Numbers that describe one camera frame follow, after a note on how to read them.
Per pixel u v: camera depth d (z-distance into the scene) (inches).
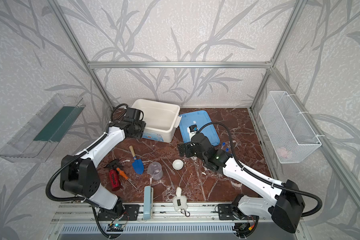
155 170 34.3
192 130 25.7
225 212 29.2
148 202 28.8
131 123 26.8
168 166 35.1
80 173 17.3
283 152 28.5
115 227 28.0
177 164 35.1
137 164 35.9
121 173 33.3
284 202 15.2
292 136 23.9
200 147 21.6
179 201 29.0
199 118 44.5
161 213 29.6
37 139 25.1
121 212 28.0
